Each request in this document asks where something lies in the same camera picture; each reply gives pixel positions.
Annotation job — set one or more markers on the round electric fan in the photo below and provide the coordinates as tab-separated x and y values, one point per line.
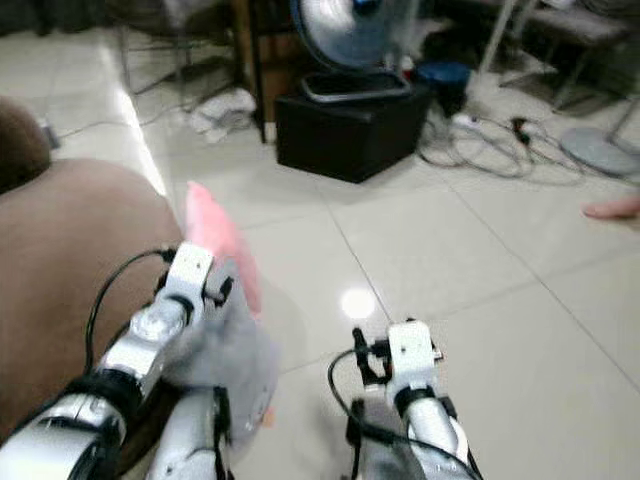
350	30

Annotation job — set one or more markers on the person's bare foot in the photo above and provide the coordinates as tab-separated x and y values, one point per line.
615	208

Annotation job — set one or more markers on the white crumpled cloth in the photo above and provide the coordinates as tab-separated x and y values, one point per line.
222	112

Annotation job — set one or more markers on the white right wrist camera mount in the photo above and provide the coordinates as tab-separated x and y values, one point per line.
412	352

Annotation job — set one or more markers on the grey rectangular tray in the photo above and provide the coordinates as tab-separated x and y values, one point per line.
322	94

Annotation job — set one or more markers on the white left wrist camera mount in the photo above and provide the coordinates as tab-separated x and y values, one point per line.
192	270

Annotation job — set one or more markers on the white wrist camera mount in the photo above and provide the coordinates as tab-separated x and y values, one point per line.
412	352
192	270

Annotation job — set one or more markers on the dark robot right leg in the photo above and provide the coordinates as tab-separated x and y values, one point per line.
382	452

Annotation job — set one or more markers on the silver robot left leg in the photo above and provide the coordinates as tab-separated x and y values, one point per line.
198	436

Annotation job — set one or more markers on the blue bucket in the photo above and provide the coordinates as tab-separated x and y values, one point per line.
444	80

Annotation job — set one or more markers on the brown wooden cabinet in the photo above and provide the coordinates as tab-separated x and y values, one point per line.
265	55

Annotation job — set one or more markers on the dark metal-legged chair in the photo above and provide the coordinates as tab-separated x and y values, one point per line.
570	25

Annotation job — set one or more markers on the grey round stand base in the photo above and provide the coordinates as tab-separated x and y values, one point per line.
600	152

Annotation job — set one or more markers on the black box ottoman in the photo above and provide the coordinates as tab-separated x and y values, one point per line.
345	135

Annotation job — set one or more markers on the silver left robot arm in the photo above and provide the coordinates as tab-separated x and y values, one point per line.
150	334

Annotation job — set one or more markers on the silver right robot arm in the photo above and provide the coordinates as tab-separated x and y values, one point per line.
432	426

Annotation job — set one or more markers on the thin metal rack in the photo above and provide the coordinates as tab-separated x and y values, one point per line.
135	60

